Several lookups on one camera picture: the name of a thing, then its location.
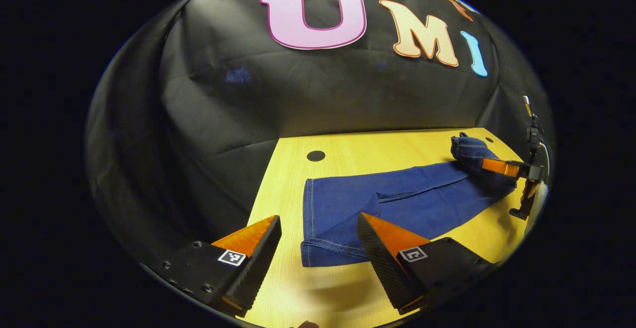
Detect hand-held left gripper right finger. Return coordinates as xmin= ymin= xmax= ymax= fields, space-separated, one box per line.
xmin=357 ymin=213 xmax=495 ymax=315

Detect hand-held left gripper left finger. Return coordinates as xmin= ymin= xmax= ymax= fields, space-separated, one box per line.
xmin=141 ymin=215 xmax=282 ymax=317

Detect blue denim jeans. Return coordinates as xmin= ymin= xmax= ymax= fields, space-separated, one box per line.
xmin=301 ymin=132 xmax=517 ymax=268

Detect black backdrop cloth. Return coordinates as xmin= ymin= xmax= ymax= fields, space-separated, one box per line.
xmin=85 ymin=0 xmax=555 ymax=269

